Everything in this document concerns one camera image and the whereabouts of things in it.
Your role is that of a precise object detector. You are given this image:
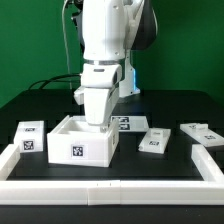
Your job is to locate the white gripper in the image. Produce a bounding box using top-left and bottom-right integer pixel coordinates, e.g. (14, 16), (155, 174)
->
(74, 63), (122, 126)

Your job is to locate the white cabinet body box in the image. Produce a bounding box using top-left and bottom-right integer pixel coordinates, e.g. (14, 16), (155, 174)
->
(47, 116), (119, 167)

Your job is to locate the white cabinet door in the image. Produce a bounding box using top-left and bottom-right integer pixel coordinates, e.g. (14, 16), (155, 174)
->
(138, 128), (171, 154)
(180, 123), (224, 147)

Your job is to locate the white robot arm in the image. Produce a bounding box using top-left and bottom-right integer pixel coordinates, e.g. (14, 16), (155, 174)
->
(75, 0), (157, 126)

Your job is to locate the white cabinet top block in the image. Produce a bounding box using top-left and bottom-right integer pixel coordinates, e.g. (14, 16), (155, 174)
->
(13, 121), (44, 153)

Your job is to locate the white flat marker plate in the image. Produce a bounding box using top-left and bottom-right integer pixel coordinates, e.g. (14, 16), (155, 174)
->
(111, 116), (149, 132)

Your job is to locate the black cable bundle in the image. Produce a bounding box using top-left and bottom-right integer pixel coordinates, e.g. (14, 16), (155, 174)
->
(27, 73), (83, 91)

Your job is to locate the grey hanging cable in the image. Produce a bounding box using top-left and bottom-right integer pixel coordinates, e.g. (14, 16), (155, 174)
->
(61, 0), (74, 90)

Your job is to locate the white U-shaped fence frame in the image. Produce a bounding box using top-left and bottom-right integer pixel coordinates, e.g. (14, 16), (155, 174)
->
(0, 144), (224, 205)

